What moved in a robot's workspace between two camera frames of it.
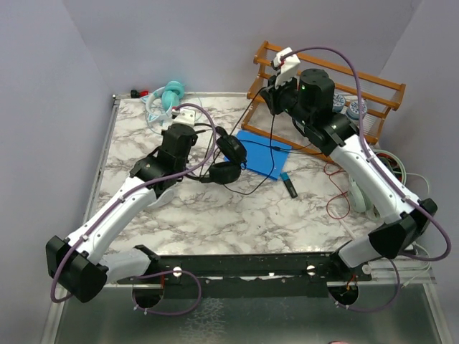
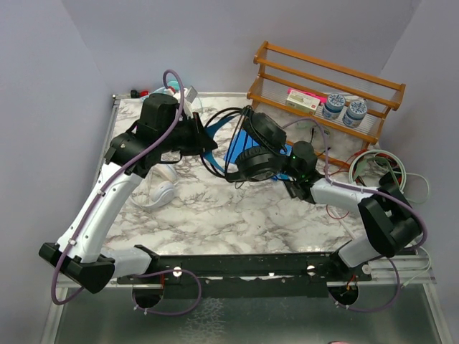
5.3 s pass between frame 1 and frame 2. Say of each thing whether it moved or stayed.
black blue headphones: moved
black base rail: stayed
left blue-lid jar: stayed
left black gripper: moved
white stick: stayed
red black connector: stayed
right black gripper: moved
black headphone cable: moved
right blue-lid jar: stayed
